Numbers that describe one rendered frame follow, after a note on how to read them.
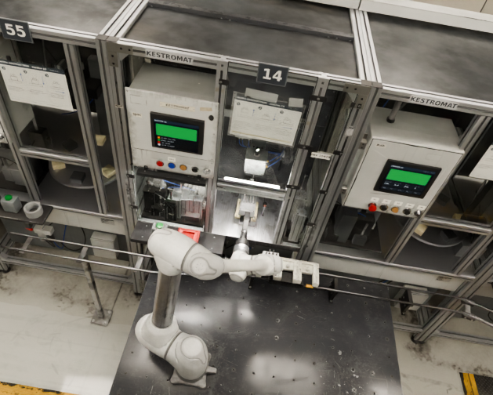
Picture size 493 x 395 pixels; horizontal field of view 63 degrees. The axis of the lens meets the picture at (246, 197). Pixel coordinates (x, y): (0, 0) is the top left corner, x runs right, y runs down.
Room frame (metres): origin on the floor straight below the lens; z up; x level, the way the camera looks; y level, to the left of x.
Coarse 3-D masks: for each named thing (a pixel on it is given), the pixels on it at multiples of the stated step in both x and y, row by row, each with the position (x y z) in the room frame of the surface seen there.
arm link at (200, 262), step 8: (192, 248) 0.95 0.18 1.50; (200, 248) 0.95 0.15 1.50; (192, 256) 0.90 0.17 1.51; (200, 256) 0.90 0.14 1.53; (208, 256) 0.92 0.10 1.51; (216, 256) 0.96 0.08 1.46; (184, 264) 0.89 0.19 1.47; (192, 264) 0.87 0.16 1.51; (200, 264) 0.87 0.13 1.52; (208, 264) 0.88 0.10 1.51; (216, 264) 0.91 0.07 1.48; (184, 272) 0.89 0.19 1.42; (192, 272) 0.85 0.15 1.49; (200, 272) 0.85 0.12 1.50; (208, 272) 0.86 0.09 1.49; (216, 272) 0.89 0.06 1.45
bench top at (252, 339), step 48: (144, 288) 1.19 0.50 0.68; (192, 288) 1.24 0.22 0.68; (240, 288) 1.30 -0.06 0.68; (288, 288) 1.36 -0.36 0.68; (384, 288) 1.48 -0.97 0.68; (240, 336) 1.00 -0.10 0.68; (288, 336) 1.05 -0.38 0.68; (336, 336) 1.10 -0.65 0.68; (384, 336) 1.15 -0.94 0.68; (144, 384) 0.67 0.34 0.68; (240, 384) 0.75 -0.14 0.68; (288, 384) 0.79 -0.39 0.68; (336, 384) 0.83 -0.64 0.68; (384, 384) 0.88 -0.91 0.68
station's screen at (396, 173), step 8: (392, 168) 1.47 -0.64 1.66; (400, 168) 1.47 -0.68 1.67; (408, 168) 1.47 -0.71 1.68; (392, 176) 1.47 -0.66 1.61; (400, 176) 1.47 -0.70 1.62; (408, 176) 1.47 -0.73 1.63; (416, 176) 1.47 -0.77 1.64; (424, 176) 1.47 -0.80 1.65; (432, 176) 1.47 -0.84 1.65; (384, 184) 1.47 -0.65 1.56; (392, 184) 1.47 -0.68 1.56; (400, 184) 1.47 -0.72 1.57; (408, 184) 1.47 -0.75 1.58; (416, 184) 1.47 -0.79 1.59; (424, 184) 1.47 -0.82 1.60; (408, 192) 1.47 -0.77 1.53; (416, 192) 1.47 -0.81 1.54
